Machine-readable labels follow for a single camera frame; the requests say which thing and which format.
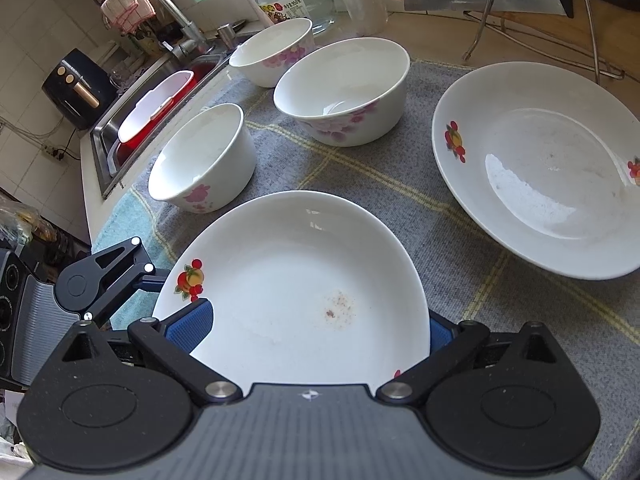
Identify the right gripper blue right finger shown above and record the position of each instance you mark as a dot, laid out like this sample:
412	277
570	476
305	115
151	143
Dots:
442	330

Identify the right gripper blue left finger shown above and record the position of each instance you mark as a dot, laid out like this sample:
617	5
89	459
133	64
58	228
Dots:
189	326

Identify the white floral bowl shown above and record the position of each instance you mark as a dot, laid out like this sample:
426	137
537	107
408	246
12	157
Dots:
348	93
207	163
266	57

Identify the large white fruit plate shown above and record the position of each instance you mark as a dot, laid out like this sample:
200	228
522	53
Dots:
546	162

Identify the steel kitchen faucet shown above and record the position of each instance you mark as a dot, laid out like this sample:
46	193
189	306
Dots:
194	42

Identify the grey checked dish mat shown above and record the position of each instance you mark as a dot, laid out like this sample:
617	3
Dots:
465	274

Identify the stainless steel sink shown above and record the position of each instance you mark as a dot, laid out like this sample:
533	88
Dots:
102	135

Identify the black air fryer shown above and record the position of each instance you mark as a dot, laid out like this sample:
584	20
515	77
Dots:
80	89

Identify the white plastic strainer basket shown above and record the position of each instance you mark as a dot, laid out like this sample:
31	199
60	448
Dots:
154	106

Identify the red plastic basin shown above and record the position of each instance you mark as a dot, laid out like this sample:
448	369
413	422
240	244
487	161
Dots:
118	153

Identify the pink checked dish cloth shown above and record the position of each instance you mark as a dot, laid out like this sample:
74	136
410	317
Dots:
127	15

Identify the sink soap dispenser pump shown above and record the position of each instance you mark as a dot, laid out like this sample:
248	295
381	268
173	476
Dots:
227	36

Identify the metal wire board stand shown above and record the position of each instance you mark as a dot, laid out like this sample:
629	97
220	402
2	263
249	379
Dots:
578	33

